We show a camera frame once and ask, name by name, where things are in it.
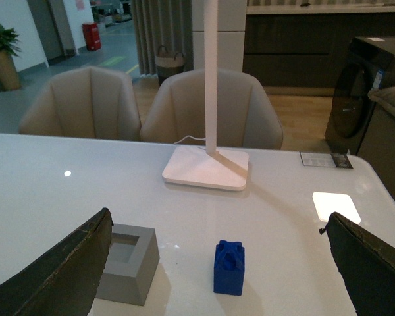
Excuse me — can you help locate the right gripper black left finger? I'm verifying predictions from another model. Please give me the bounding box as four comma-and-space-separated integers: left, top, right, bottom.
0, 208, 113, 315

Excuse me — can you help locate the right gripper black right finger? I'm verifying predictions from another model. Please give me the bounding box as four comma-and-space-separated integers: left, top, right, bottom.
319, 212, 395, 315

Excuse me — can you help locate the gray square base block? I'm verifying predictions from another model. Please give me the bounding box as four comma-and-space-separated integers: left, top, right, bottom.
96, 224, 160, 306

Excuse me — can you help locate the blue plastic part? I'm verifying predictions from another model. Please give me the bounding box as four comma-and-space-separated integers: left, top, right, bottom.
213, 240, 245, 296

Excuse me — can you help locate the dark label card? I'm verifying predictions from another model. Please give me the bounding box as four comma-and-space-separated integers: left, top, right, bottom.
300, 152, 353, 169

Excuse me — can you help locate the beige chair left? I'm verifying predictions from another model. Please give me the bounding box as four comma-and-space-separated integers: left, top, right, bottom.
18, 66, 141, 141

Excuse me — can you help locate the beige chair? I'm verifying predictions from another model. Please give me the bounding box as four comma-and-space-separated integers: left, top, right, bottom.
141, 68, 283, 149
18, 66, 141, 141

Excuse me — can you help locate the beige chair right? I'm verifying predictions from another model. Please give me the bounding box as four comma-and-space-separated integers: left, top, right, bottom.
141, 68, 283, 149

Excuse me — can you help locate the black washing machine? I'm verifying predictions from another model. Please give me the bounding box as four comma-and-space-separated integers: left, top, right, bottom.
325, 37, 395, 155

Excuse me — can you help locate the dark kitchen counter cabinet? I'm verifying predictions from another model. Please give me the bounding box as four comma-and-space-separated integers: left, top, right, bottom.
243, 3, 395, 93

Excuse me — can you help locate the green potted plant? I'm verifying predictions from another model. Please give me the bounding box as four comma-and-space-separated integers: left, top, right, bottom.
0, 24, 21, 90

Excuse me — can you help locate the white cabinet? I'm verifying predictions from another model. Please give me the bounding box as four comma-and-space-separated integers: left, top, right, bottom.
192, 0, 247, 72

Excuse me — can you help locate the white lamp cable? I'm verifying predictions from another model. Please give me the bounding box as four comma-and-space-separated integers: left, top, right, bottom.
174, 135, 207, 145

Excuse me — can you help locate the woven basket with handles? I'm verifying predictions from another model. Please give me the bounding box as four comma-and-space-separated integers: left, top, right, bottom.
155, 45, 185, 80

